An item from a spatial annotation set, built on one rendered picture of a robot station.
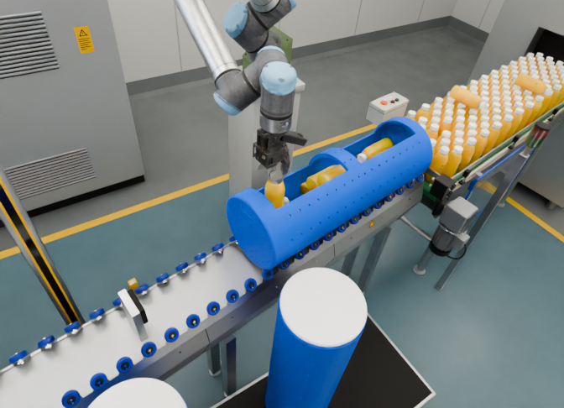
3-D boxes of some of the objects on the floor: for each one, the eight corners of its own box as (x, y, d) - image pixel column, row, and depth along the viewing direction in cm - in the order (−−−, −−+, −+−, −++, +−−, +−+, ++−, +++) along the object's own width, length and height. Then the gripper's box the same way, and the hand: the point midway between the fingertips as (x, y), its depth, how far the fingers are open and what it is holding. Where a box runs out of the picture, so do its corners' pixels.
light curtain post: (103, 383, 201) (-90, 68, 82) (115, 375, 204) (-55, 61, 85) (108, 393, 198) (-86, 81, 79) (120, 385, 201) (-50, 73, 82)
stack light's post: (434, 286, 259) (518, 154, 182) (438, 283, 261) (522, 150, 184) (440, 290, 256) (526, 158, 179) (443, 287, 258) (530, 155, 181)
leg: (352, 291, 251) (378, 226, 207) (359, 286, 254) (384, 221, 210) (359, 297, 248) (386, 232, 204) (366, 292, 251) (393, 227, 207)
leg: (206, 369, 209) (199, 309, 166) (216, 363, 212) (211, 301, 168) (212, 379, 207) (206, 319, 163) (222, 372, 209) (218, 311, 165)
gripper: (248, 121, 113) (247, 177, 128) (274, 142, 107) (269, 198, 122) (272, 112, 117) (268, 167, 132) (298, 131, 111) (290, 186, 126)
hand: (276, 175), depth 127 cm, fingers closed on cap, 4 cm apart
